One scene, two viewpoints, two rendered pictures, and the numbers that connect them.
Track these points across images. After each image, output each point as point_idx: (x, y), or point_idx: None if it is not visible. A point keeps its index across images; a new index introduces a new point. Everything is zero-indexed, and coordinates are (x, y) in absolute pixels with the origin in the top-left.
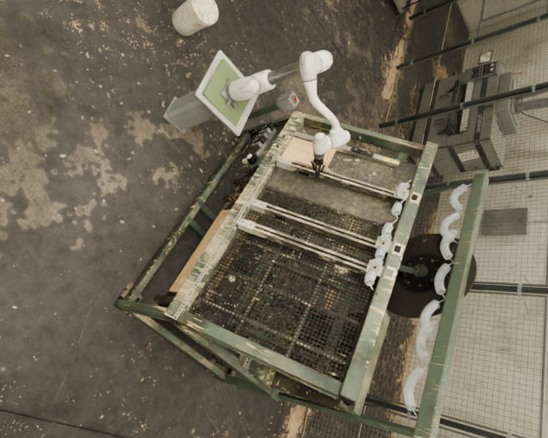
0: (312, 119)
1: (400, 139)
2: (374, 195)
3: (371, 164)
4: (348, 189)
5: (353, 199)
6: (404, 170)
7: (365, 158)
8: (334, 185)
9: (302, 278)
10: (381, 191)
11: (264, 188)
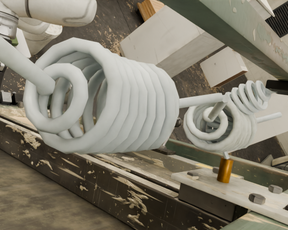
0: (93, 118)
1: (252, 161)
2: (100, 192)
3: (159, 170)
4: (34, 169)
5: (9, 186)
6: None
7: (150, 161)
8: (7, 155)
9: None
10: (130, 174)
11: None
